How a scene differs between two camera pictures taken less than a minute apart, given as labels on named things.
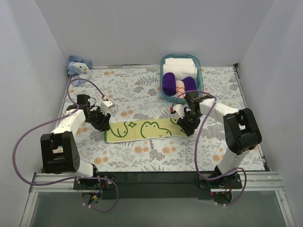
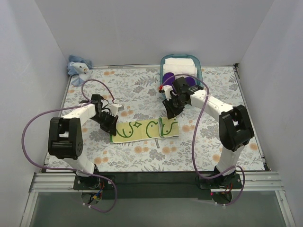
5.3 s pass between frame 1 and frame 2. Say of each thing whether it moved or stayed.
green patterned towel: moved
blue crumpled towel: stayed
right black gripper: moved
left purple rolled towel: stayed
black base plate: stayed
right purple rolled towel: stayed
